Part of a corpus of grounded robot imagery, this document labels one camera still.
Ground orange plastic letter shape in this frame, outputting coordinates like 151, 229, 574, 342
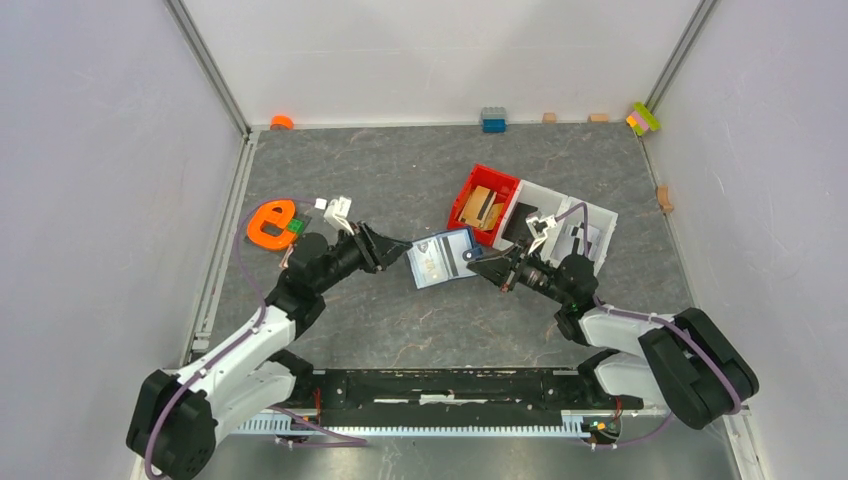
246, 199, 297, 251

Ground blue grey toy brick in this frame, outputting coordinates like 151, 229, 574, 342
479, 107, 508, 134

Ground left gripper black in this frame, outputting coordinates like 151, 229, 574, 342
314, 220, 413, 294

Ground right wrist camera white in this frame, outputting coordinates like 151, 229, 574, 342
525, 214, 558, 254

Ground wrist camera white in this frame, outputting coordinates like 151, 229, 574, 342
525, 214, 558, 254
314, 196, 355, 235

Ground silver VIP credit card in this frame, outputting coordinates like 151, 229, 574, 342
407, 237, 456, 289

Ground white plastic bin right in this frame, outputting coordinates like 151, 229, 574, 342
550, 197, 618, 275

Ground green pink toy brick stack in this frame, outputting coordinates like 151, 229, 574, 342
625, 102, 661, 137

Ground green toy block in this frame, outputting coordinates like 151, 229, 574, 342
286, 218, 308, 235

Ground purple cable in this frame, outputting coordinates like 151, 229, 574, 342
143, 196, 367, 480
553, 201, 743, 452

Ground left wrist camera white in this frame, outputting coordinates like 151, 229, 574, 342
314, 196, 355, 235

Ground navy blue card holder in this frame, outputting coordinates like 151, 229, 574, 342
406, 226, 483, 289

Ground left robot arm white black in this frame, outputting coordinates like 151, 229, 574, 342
126, 222, 413, 479

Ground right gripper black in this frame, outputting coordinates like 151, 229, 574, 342
467, 237, 570, 306

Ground white plastic bin left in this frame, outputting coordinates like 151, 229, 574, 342
493, 180, 569, 250

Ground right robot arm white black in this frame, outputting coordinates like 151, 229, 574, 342
467, 244, 760, 430

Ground curved tan wooden piece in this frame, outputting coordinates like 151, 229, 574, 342
656, 185, 674, 214

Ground white plastic bin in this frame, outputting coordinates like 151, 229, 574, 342
550, 197, 618, 275
493, 180, 569, 250

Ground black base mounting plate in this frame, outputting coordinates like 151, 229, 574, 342
280, 368, 644, 427

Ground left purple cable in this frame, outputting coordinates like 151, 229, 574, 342
143, 196, 367, 480

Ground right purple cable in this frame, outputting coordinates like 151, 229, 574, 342
553, 201, 743, 452

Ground red plastic bin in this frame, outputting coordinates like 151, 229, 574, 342
447, 164, 520, 246

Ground black white cards in bin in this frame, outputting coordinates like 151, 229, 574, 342
557, 222, 601, 261

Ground orange round cap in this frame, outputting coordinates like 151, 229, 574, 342
269, 115, 294, 130

